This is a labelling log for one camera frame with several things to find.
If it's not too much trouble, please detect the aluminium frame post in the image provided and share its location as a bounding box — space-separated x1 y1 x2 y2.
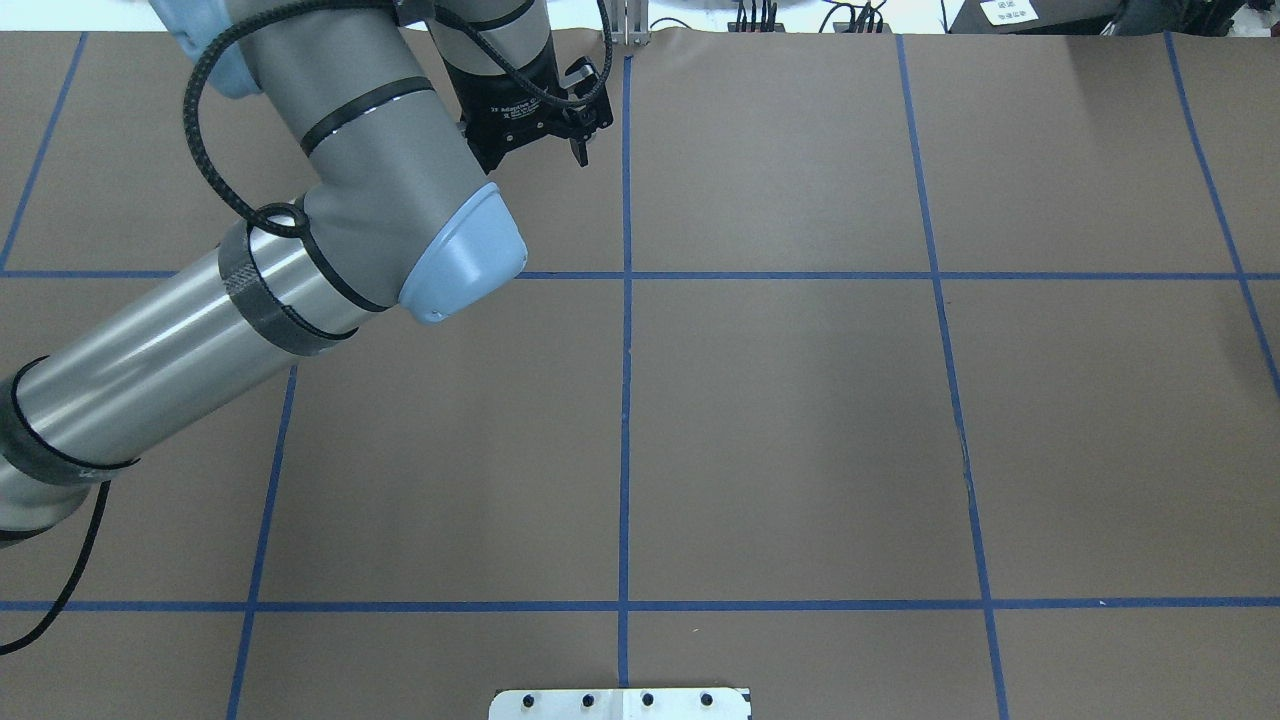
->
620 0 652 46

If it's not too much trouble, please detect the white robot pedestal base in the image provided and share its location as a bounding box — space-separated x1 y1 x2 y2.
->
486 687 753 719

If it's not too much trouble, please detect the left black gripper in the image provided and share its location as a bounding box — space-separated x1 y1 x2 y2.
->
445 46 614 173

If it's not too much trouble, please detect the black braided cable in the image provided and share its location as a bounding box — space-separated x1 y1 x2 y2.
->
183 0 616 240

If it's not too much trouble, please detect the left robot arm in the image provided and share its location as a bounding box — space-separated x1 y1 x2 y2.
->
1 1 614 546

